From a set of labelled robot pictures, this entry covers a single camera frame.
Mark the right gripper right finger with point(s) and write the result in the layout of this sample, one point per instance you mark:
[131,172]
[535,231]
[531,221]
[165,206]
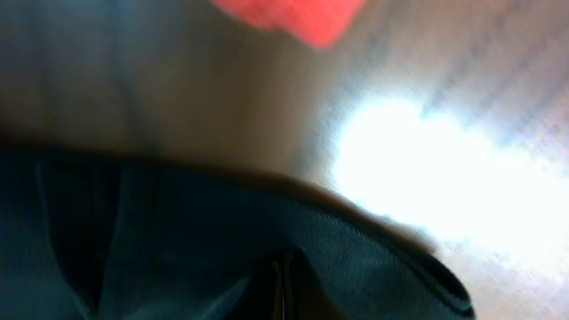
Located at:
[304,297]

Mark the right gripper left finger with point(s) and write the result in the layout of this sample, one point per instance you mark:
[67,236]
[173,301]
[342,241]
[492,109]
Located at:
[263,296]

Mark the black t-shirt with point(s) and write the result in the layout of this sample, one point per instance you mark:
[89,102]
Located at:
[85,236]

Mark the red t-shirt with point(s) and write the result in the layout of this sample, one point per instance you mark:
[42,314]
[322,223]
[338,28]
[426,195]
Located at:
[319,23]

